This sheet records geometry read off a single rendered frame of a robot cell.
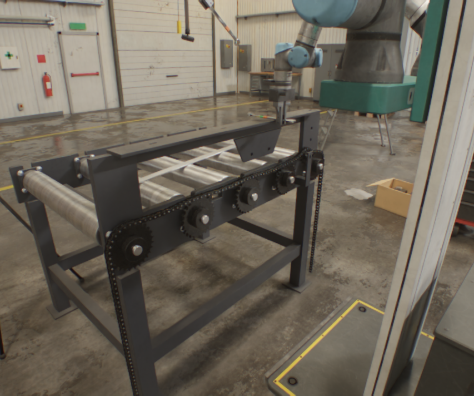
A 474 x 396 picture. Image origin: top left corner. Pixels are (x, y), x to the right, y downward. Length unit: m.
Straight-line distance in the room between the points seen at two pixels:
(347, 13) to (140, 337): 1.22
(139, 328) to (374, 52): 1.16
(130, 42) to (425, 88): 10.99
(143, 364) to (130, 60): 10.61
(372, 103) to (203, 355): 1.52
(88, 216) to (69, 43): 9.59
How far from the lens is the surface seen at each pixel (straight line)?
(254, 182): 1.49
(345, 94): 0.78
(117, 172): 1.09
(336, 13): 0.67
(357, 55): 0.78
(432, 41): 0.88
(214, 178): 1.55
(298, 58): 1.29
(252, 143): 1.52
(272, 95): 1.45
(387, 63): 0.79
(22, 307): 2.53
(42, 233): 2.08
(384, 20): 0.79
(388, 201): 3.63
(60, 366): 2.04
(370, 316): 1.73
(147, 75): 11.87
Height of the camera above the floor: 1.43
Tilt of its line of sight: 23 degrees down
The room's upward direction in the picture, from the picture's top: straight up
